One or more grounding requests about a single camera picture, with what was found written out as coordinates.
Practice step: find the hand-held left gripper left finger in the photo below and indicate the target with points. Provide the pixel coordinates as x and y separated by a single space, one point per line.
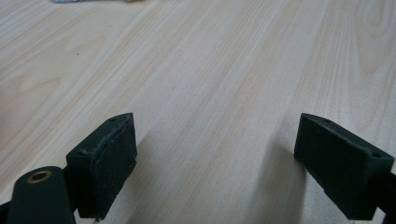
99 168

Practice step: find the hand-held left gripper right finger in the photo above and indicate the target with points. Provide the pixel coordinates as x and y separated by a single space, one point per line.
339 165

